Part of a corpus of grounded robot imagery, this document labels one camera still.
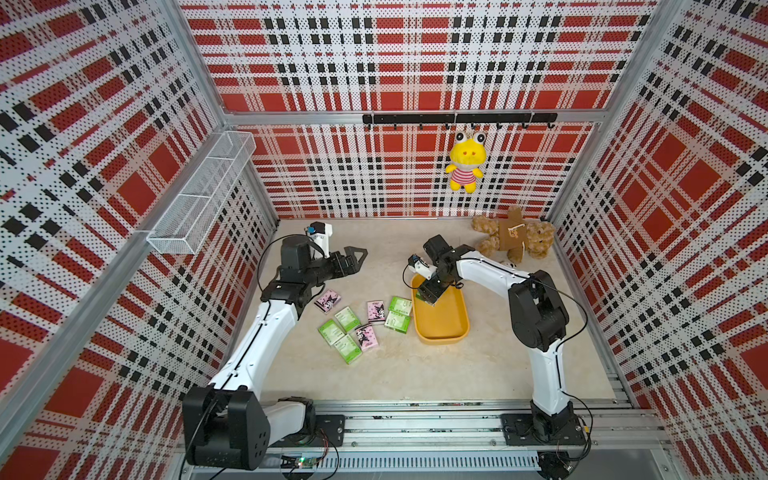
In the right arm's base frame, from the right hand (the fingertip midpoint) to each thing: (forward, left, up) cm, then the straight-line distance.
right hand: (436, 286), depth 97 cm
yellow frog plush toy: (+29, -10, +31) cm, 43 cm away
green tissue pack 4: (-15, +33, -1) cm, 36 cm away
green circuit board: (-47, +34, -2) cm, 58 cm away
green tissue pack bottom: (-20, +27, -2) cm, 34 cm away
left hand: (-2, +22, +20) cm, 30 cm away
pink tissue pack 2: (-17, +22, -2) cm, 28 cm away
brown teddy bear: (+20, -29, +2) cm, 35 cm away
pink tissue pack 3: (-5, +36, -1) cm, 36 cm away
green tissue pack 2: (-12, +13, -1) cm, 17 cm away
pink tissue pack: (-9, +20, -2) cm, 22 cm away
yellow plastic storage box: (-11, -2, -4) cm, 12 cm away
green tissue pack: (-6, +12, -1) cm, 13 cm away
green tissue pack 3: (-11, +28, -1) cm, 31 cm away
